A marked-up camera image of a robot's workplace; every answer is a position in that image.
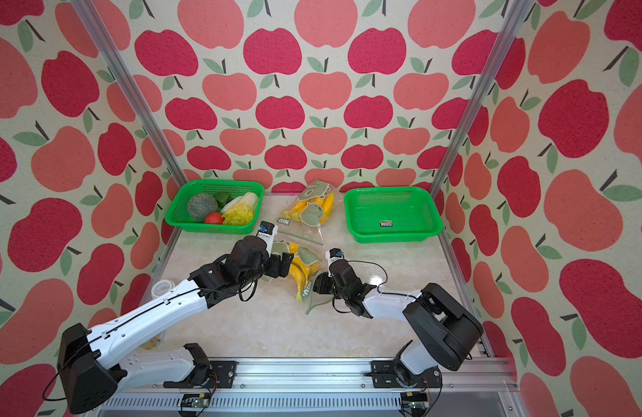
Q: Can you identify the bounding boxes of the zip-top bag with dinosaur print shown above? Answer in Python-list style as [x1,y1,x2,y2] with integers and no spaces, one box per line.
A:
[260,240,332,316]

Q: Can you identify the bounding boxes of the yellow banana bunch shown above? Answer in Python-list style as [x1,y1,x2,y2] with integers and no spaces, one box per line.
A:
[288,243,323,302]

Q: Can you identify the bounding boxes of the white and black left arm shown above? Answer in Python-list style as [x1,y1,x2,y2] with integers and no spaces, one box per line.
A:
[57,234,294,415]

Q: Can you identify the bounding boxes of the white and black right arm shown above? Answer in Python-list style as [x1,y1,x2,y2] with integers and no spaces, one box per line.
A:
[313,257,484,387]

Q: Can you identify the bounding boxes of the bananas in far bag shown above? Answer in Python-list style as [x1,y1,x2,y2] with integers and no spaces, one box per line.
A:
[282,193,336,227]

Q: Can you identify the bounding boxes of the yellow-green cabbage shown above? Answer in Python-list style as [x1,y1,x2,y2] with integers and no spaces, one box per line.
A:
[221,192,259,226]

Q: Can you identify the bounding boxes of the red tomato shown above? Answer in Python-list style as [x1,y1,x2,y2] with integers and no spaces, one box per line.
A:
[204,212,225,225]

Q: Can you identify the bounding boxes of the green pepper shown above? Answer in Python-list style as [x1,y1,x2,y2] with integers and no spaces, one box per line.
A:
[213,191,233,208]

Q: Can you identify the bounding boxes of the green basket with vegetables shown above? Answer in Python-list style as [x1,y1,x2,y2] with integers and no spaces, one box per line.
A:
[165,180,265,235]

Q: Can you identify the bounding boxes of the green broccoli head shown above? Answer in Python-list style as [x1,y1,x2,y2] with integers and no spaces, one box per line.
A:
[187,193,218,222]

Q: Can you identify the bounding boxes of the empty green plastic basket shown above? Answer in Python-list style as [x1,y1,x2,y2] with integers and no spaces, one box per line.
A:
[343,187,444,244]

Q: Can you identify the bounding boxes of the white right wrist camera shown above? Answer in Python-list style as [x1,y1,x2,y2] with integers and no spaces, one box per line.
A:
[325,248,344,265]

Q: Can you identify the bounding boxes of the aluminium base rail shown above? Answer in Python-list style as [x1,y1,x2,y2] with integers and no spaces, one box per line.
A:
[89,358,527,416]

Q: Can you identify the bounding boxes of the aluminium frame post left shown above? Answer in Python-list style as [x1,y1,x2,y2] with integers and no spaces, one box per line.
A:
[70,0,189,186]

